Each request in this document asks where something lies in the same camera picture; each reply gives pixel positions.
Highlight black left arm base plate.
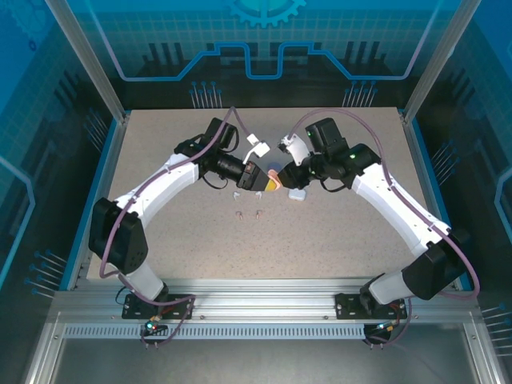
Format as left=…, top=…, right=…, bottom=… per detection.
left=121, top=294, right=193, bottom=320

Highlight grey metal shelf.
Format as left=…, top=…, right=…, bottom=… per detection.
left=47, top=338, right=481, bottom=384

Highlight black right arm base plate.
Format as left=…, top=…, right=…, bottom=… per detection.
left=334, top=293, right=413, bottom=321

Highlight small electronics board with LEDs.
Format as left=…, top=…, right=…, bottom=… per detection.
left=144, top=314, right=168, bottom=336
left=374, top=319, right=402, bottom=336

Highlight aluminium table side rail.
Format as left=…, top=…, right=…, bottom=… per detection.
left=399, top=107, right=471, bottom=291
left=66, top=111, right=133, bottom=291

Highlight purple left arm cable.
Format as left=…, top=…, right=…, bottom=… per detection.
left=98, top=106, right=257, bottom=349

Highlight slotted grey cable duct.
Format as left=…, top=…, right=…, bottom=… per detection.
left=62, top=322, right=369, bottom=339

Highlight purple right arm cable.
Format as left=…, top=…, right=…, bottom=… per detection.
left=288, top=108, right=481, bottom=347

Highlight aluminium extrusion rail beam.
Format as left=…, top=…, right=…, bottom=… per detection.
left=51, top=278, right=481, bottom=321

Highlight aluminium frame post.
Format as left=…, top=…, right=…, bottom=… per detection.
left=401, top=0, right=473, bottom=125
left=43, top=0, right=131, bottom=125

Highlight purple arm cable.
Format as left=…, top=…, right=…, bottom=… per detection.
left=98, top=106, right=257, bottom=349
left=288, top=108, right=481, bottom=347

